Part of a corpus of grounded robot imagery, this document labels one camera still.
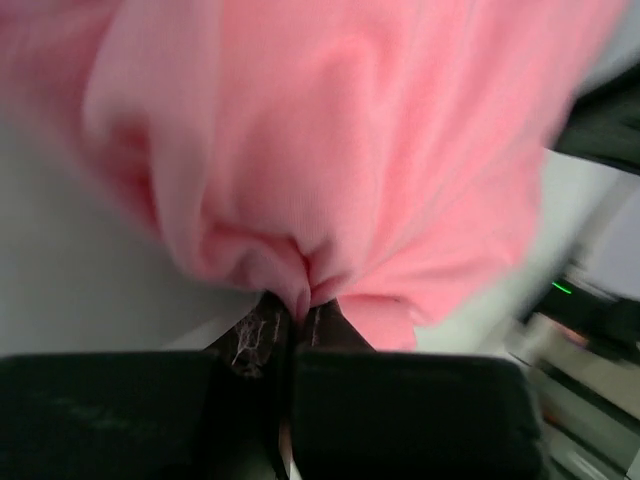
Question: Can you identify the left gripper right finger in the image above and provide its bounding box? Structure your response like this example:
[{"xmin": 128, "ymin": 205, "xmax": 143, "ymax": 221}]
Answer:
[{"xmin": 291, "ymin": 303, "xmax": 543, "ymax": 479}]

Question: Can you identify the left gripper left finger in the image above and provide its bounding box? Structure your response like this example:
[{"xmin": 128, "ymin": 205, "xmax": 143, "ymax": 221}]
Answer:
[{"xmin": 1, "ymin": 294, "xmax": 291, "ymax": 479}]

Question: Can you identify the pink t shirt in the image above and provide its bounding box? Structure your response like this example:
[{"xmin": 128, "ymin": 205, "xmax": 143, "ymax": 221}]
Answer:
[{"xmin": 1, "ymin": 1, "xmax": 629, "ymax": 349}]

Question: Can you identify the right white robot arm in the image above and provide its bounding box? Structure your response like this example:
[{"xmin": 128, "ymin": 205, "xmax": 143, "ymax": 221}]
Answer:
[{"xmin": 509, "ymin": 66, "xmax": 639, "ymax": 479}]

